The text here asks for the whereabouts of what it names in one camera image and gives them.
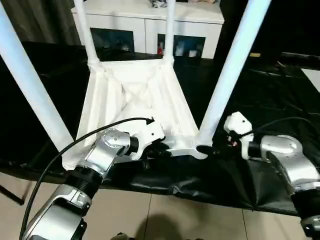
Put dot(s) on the white plastic table top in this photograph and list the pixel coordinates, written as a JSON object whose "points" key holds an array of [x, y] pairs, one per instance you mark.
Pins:
{"points": [[137, 100]]}

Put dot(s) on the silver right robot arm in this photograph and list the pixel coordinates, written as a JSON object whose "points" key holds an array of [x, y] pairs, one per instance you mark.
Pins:
{"points": [[287, 155]]}

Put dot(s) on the black table mat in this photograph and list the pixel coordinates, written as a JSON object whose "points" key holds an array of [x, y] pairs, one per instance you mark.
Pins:
{"points": [[275, 100]]}

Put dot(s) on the small yellow label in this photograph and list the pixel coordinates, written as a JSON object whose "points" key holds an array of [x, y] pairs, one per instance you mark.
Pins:
{"points": [[255, 54]]}

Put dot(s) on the white flat board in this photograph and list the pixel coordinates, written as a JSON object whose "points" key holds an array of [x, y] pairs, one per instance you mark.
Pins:
{"points": [[313, 77]]}

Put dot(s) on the white cabinet with glass doors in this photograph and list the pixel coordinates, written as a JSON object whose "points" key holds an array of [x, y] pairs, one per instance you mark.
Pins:
{"points": [[125, 17]]}

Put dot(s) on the black cabinet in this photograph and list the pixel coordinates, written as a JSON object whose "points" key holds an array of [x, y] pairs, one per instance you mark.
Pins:
{"points": [[287, 25]]}

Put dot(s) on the black white spotted toy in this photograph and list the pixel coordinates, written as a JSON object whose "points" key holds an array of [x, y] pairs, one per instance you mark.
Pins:
{"points": [[157, 3]]}

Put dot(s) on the beige plush toy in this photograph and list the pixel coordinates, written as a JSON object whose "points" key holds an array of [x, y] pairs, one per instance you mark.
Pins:
{"points": [[205, 1]]}

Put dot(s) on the grey curtain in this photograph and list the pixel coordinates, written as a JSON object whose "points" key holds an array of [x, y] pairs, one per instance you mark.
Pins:
{"points": [[50, 20]]}

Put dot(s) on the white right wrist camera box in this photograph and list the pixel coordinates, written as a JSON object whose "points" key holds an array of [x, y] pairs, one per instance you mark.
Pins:
{"points": [[237, 122]]}

